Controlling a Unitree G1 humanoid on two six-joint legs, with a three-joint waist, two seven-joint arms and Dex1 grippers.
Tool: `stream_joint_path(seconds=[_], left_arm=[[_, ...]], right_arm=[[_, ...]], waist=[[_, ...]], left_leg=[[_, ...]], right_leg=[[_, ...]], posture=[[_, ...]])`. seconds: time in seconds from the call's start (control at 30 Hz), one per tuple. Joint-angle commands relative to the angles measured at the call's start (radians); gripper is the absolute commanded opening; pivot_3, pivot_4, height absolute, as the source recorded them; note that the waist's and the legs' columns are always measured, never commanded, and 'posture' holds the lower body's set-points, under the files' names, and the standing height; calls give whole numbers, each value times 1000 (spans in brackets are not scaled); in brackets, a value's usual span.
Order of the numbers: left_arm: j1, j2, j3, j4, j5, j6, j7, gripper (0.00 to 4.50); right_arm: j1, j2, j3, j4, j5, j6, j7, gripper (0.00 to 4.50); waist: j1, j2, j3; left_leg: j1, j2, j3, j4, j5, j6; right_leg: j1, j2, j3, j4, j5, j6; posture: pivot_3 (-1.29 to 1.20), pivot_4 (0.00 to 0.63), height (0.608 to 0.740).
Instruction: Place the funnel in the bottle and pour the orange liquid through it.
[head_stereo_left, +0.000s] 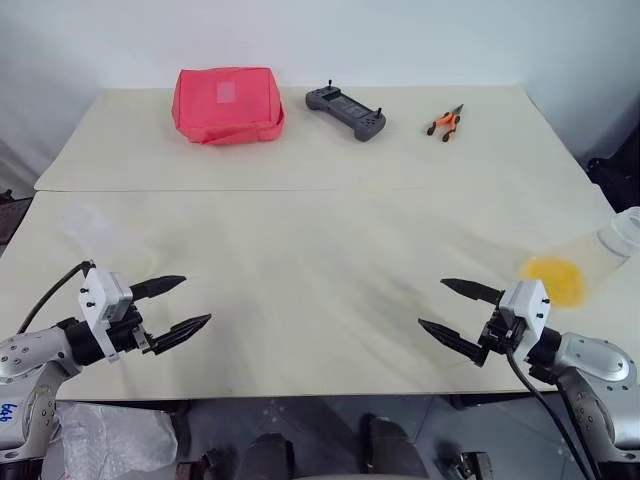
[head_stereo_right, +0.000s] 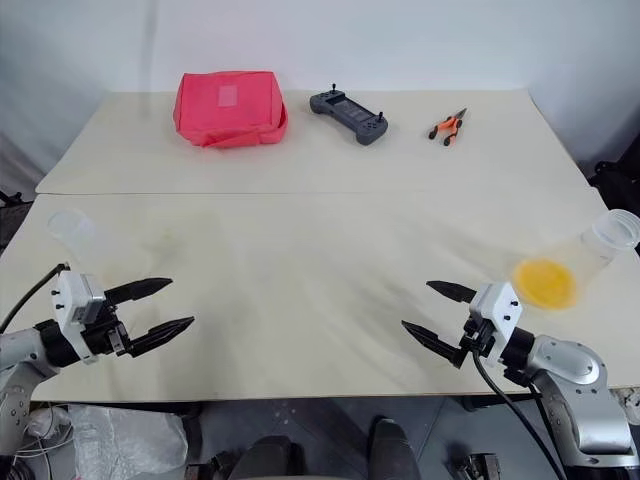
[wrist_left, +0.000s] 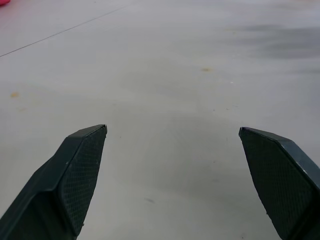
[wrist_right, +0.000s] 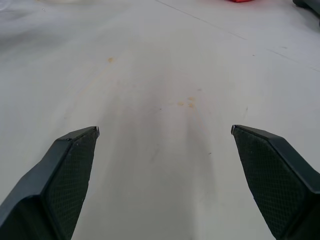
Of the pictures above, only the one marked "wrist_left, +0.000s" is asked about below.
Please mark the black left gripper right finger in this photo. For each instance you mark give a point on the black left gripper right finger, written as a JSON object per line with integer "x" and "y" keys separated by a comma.
{"x": 282, "y": 185}

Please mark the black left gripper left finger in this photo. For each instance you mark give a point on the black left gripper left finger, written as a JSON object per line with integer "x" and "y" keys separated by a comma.
{"x": 50, "y": 190}

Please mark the pink red object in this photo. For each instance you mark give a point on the pink red object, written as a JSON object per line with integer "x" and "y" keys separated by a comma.
{"x": 3, "y": 2}

